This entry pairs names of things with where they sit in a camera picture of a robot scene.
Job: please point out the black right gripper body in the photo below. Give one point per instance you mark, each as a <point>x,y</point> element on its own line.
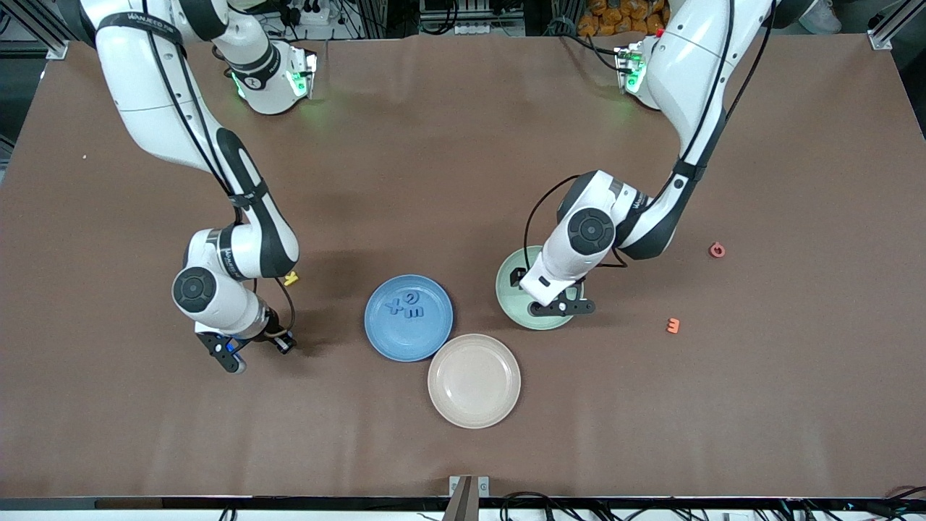
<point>272,336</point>

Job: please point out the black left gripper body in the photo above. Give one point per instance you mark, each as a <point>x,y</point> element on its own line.
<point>518,277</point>

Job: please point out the blue foam letter E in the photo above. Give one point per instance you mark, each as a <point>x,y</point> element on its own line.
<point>414,313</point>

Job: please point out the blue foam letter X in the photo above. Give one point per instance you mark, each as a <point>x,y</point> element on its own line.
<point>394,306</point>

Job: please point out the blue foam letter G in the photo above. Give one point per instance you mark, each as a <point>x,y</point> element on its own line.
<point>406,298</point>

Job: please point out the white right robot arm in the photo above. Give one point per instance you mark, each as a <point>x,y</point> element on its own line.
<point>137,72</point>

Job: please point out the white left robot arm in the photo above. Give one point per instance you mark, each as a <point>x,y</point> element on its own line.
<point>694,65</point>

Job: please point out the green plate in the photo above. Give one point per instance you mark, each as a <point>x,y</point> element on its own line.
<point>506,300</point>

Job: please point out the yellow foam letter Y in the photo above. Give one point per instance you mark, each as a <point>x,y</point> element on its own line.
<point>292,278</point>

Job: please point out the beige pink plate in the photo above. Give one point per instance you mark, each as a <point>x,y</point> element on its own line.
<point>474,380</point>

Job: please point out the blue plate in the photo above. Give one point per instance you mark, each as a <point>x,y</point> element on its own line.
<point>405,340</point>

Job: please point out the red foam letter G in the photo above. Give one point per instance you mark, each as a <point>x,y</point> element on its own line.
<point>712,250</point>

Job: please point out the bag of orange items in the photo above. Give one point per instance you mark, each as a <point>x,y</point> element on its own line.
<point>615,18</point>

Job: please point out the white power strip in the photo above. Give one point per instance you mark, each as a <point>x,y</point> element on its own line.
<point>311,14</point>

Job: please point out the black table edge rail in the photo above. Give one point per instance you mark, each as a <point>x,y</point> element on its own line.
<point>217,503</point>

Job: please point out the grey metal bracket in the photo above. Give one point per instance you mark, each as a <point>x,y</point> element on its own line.
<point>463,499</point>

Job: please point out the aluminium frame post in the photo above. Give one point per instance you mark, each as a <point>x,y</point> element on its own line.
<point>54,51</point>
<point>884,37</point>

